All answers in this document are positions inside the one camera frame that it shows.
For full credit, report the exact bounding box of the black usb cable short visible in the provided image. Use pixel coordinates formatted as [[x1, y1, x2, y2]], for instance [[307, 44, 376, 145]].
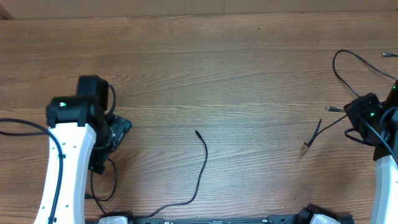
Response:
[[303, 106, 349, 148]]

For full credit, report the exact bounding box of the black usb cable long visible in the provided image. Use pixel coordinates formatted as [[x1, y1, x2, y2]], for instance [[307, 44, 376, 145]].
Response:
[[146, 129, 209, 218]]

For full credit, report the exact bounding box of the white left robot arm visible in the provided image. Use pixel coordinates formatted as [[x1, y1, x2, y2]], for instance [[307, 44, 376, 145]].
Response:
[[35, 75, 132, 223]]

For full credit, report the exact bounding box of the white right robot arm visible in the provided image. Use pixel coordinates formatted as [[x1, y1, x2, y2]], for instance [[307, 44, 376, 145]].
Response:
[[343, 83, 397, 224]]

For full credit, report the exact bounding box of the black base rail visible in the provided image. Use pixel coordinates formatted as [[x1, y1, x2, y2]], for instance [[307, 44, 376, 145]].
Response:
[[85, 203, 355, 224]]

